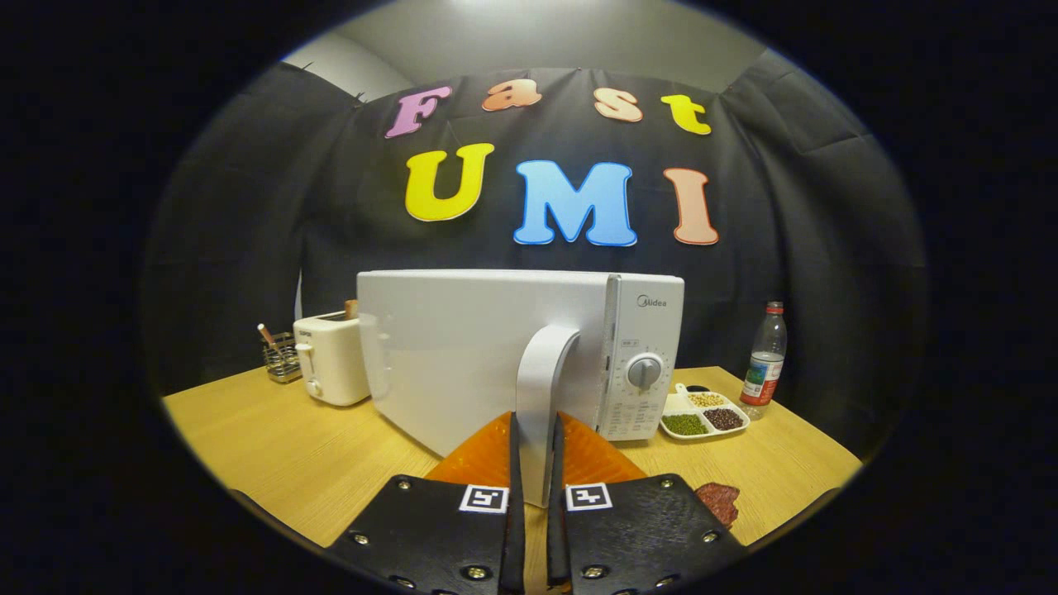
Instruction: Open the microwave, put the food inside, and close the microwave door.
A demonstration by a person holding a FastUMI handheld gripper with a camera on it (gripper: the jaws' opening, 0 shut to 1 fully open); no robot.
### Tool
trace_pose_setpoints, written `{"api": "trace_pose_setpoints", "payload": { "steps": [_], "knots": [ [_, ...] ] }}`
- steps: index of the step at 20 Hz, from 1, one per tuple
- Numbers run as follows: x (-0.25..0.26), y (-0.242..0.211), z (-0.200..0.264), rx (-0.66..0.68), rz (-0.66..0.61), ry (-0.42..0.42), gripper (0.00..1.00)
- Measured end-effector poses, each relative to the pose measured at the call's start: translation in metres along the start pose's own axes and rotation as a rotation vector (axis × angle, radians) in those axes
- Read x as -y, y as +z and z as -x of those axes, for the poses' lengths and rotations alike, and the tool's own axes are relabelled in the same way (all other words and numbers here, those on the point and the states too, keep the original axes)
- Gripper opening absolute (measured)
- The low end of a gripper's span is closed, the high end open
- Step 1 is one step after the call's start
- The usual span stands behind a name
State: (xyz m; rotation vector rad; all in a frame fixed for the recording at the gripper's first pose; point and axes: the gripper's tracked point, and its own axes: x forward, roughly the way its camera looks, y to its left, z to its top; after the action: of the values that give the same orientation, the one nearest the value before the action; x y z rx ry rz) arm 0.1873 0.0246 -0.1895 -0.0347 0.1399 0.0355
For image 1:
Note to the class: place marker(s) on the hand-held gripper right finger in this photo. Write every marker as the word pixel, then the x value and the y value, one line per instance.
pixel 645 537

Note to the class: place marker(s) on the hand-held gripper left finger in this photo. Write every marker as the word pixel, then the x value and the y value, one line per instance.
pixel 430 537

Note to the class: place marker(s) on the brown meat piece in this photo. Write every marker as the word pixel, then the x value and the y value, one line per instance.
pixel 721 501

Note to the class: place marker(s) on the white toaster oven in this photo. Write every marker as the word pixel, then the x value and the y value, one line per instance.
pixel 455 355

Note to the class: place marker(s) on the white bread toaster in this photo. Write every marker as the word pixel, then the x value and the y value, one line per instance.
pixel 335 359

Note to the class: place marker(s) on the white divided bean dish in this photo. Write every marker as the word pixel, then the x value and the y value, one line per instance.
pixel 702 417

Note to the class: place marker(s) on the clear plastic water bottle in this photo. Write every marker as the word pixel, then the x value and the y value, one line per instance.
pixel 764 368

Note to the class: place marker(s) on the toast slice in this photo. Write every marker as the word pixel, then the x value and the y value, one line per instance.
pixel 351 309

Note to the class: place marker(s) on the small wooden stick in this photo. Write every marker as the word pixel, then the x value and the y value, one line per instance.
pixel 267 335

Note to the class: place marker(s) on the black backdrop cloth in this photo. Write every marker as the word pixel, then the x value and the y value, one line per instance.
pixel 248 248

